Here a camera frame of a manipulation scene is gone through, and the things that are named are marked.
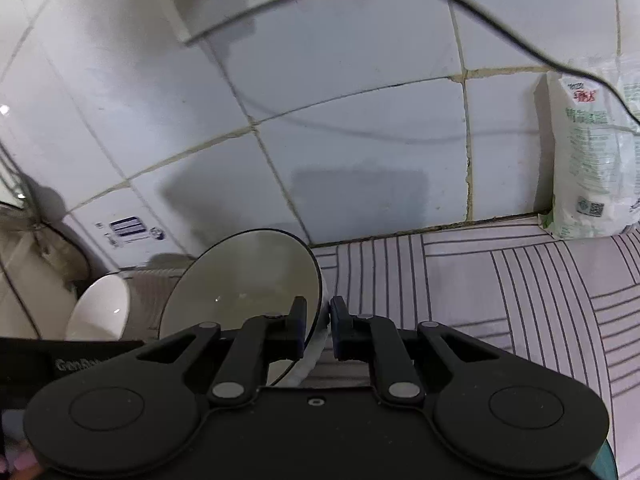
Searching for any white plastic bag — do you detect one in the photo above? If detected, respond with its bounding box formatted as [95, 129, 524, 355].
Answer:
[537, 55, 640, 241]

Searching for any striped tablecloth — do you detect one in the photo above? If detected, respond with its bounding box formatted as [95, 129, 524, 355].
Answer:
[300, 222, 640, 480]

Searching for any white wall sticker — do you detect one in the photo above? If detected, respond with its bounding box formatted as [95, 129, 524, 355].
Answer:
[95, 215, 166, 249]

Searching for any black power cable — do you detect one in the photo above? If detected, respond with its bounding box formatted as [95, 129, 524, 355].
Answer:
[295, 0, 640, 125]

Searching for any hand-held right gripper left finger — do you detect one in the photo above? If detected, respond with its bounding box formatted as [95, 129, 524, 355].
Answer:
[135, 296, 308, 408]

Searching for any white ribbed bowl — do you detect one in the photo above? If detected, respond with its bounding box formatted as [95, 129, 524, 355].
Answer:
[65, 267, 198, 343]
[159, 229, 331, 392]

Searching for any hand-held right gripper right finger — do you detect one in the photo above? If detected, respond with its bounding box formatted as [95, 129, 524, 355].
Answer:
[330, 296, 502, 407]

